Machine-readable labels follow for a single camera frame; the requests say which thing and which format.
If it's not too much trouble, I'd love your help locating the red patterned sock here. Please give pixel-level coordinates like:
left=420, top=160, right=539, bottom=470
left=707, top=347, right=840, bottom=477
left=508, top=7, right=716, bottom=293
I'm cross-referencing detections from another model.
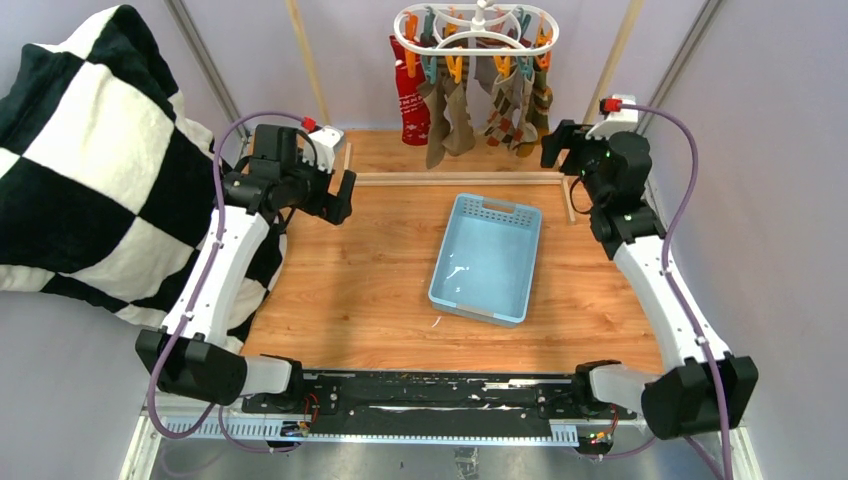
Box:
left=389, top=34, right=430, bottom=146

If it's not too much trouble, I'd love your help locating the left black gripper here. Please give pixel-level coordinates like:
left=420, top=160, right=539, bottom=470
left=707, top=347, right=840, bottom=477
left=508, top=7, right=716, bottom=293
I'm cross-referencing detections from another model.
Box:
left=281, top=148, right=354, bottom=224

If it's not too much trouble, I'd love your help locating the light blue plastic basket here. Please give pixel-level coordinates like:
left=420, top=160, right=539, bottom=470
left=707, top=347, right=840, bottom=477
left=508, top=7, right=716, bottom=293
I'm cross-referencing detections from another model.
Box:
left=428, top=193, right=543, bottom=328

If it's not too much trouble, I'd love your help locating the argyle beige orange sock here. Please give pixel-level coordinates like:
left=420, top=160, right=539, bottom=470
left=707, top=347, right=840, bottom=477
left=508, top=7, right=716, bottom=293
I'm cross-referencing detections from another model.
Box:
left=483, top=66, right=538, bottom=151

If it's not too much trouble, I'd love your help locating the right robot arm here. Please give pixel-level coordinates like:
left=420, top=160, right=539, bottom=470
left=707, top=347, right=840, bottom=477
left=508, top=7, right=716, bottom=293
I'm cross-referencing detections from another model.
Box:
left=541, top=120, right=759, bottom=440

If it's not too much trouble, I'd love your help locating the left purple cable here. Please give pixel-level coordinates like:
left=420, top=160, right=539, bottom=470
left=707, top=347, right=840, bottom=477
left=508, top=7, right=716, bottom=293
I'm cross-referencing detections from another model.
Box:
left=145, top=111, right=319, bottom=456

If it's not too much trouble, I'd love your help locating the black white checkered blanket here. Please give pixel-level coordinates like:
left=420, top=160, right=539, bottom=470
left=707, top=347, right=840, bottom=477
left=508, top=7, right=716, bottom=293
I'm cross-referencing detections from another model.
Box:
left=0, top=5, right=290, bottom=352

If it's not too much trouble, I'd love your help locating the white round clip hanger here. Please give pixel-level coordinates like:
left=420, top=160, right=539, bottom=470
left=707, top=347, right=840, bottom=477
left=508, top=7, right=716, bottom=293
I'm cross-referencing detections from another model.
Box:
left=392, top=1, right=561, bottom=57

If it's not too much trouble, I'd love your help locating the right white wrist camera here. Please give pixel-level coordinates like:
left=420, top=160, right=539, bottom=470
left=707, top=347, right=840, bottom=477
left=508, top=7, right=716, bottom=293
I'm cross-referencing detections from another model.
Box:
left=585, top=94, right=639, bottom=140

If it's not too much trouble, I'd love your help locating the green striped sock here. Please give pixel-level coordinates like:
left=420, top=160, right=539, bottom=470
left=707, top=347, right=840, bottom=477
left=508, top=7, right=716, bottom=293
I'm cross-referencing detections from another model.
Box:
left=515, top=63, right=553, bottom=158

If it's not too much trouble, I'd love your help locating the wooden clothes rack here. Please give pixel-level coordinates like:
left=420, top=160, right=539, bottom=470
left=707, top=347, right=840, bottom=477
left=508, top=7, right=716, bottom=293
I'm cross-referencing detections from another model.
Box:
left=284, top=0, right=645, bottom=227

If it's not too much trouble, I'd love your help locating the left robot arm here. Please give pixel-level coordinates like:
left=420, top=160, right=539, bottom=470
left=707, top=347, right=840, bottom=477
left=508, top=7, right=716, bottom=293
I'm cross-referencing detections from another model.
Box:
left=135, top=124, right=356, bottom=413

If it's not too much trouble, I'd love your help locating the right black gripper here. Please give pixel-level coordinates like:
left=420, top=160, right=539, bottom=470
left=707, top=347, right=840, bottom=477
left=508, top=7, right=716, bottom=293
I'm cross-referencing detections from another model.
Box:
left=542, top=119, right=620, bottom=205

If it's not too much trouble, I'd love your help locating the tan brown sock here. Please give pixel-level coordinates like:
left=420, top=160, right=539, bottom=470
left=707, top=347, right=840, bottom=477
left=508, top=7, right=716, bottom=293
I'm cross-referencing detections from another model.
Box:
left=418, top=62, right=476, bottom=169

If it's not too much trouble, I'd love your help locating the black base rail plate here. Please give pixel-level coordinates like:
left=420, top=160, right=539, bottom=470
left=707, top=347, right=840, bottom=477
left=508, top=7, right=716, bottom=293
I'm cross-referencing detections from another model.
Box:
left=239, top=369, right=637, bottom=445

